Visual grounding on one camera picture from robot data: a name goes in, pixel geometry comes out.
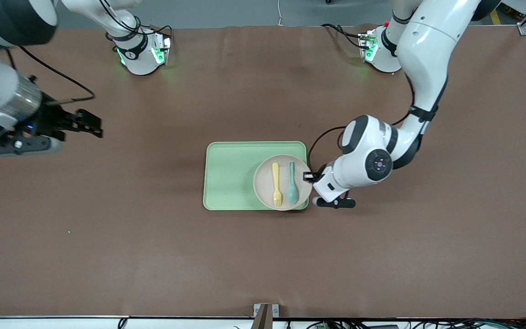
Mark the grey metal edge bracket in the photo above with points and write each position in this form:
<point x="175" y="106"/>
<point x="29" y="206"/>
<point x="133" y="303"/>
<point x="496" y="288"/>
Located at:
<point x="265" y="313"/>

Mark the beige round plate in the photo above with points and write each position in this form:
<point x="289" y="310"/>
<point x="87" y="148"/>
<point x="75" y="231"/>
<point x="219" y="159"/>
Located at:
<point x="263" y="183"/>

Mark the teal plastic spoon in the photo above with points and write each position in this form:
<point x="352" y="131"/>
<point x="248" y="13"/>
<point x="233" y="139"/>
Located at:
<point x="292" y="192"/>

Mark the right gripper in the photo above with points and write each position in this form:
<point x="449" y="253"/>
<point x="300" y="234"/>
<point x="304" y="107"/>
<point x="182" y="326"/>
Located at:
<point x="51" y="119"/>

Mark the light green rectangular tray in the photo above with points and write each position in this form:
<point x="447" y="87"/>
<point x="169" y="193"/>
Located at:
<point x="228" y="178"/>

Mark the yellow plastic fork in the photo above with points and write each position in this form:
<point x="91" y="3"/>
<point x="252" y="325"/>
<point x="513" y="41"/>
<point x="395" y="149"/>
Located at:
<point x="276" y="183"/>

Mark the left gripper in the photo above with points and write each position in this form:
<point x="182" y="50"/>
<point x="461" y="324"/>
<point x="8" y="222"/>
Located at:
<point x="320" y="175"/>

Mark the brown table cover sheet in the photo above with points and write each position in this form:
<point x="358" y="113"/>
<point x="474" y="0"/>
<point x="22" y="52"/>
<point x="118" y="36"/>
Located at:
<point x="153" y="251"/>

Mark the grey arm base connector box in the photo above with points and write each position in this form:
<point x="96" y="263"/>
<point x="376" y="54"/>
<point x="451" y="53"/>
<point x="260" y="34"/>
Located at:
<point x="160" y="50"/>
<point x="367" y="45"/>

